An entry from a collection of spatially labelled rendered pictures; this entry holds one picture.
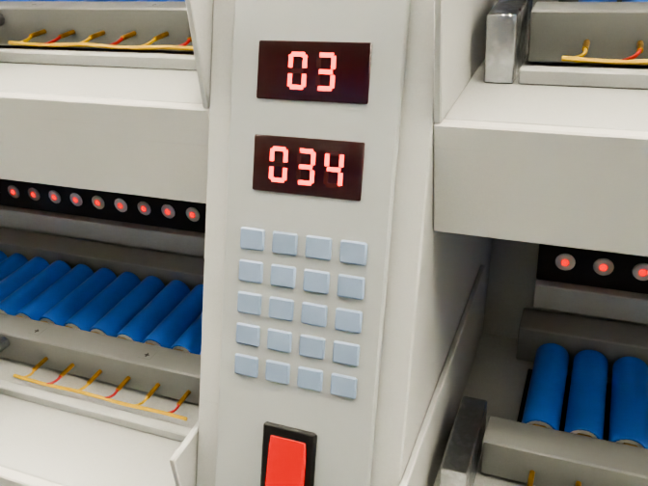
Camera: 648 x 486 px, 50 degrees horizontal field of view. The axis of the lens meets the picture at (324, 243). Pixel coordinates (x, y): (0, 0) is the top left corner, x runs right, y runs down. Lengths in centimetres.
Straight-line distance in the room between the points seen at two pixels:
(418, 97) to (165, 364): 22
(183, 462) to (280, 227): 11
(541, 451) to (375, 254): 13
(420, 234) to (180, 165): 11
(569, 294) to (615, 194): 17
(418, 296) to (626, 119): 10
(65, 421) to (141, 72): 20
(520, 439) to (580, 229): 12
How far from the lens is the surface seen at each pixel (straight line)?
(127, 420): 41
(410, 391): 28
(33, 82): 38
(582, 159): 26
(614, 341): 42
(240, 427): 31
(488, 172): 26
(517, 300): 47
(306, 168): 27
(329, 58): 27
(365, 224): 26
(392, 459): 29
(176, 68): 36
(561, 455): 35
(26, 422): 44
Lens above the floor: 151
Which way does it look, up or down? 10 degrees down
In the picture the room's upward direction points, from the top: 4 degrees clockwise
